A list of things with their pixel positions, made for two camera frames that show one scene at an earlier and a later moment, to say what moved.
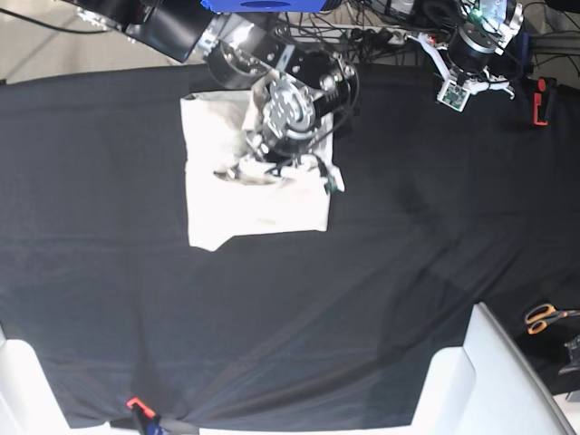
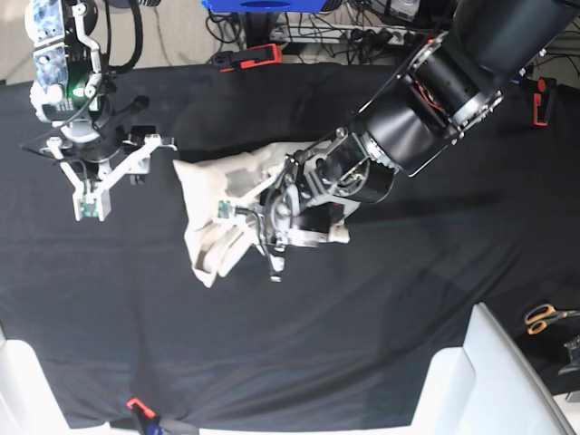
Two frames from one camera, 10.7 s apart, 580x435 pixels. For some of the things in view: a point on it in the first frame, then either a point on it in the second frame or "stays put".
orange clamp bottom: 149,413 stays put
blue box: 265,5 stays put
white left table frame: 28,406 stays put
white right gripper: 455,91 to 283,221
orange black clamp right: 542,100 stays put
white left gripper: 285,169 to 92,201
